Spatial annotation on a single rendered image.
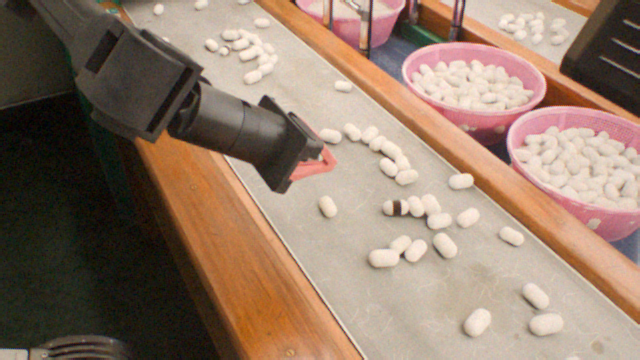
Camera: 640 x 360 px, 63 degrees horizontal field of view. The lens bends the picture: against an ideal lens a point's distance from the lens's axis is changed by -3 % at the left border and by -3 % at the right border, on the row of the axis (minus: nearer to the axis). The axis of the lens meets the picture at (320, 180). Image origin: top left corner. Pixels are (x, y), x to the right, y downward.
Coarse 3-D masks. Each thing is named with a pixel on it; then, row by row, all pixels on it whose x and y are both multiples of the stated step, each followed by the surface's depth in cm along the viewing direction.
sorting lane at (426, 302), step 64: (192, 0) 136; (256, 64) 109; (320, 64) 109; (320, 128) 91; (384, 128) 91; (256, 192) 78; (320, 192) 78; (384, 192) 78; (448, 192) 78; (320, 256) 69; (512, 256) 69; (384, 320) 61; (448, 320) 61; (512, 320) 61; (576, 320) 61
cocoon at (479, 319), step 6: (474, 312) 60; (480, 312) 59; (486, 312) 59; (474, 318) 59; (480, 318) 59; (486, 318) 59; (468, 324) 59; (474, 324) 58; (480, 324) 58; (486, 324) 59; (468, 330) 58; (474, 330) 58; (480, 330) 58; (474, 336) 59
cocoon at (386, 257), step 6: (372, 252) 67; (378, 252) 66; (384, 252) 66; (390, 252) 66; (396, 252) 67; (372, 258) 66; (378, 258) 66; (384, 258) 66; (390, 258) 66; (396, 258) 66; (372, 264) 66; (378, 264) 66; (384, 264) 66; (390, 264) 66
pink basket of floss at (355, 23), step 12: (300, 0) 131; (312, 0) 137; (384, 0) 137; (396, 0) 133; (312, 12) 122; (396, 12) 123; (336, 24) 121; (348, 24) 121; (360, 24) 121; (372, 24) 122; (384, 24) 124; (348, 36) 124; (372, 36) 125; (384, 36) 128
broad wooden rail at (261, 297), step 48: (144, 144) 83; (144, 192) 101; (192, 192) 74; (240, 192) 76; (192, 240) 67; (240, 240) 67; (192, 288) 77; (240, 288) 62; (288, 288) 62; (240, 336) 57; (288, 336) 57; (336, 336) 57
